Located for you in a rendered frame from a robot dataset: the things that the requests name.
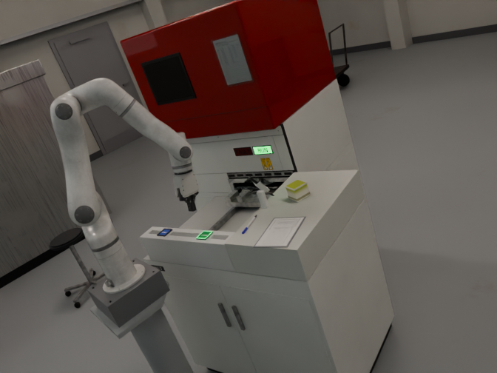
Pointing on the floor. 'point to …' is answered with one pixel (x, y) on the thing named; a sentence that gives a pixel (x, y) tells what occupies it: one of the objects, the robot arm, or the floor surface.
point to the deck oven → (29, 174)
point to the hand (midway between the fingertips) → (191, 206)
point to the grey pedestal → (151, 338)
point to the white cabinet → (288, 311)
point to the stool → (66, 240)
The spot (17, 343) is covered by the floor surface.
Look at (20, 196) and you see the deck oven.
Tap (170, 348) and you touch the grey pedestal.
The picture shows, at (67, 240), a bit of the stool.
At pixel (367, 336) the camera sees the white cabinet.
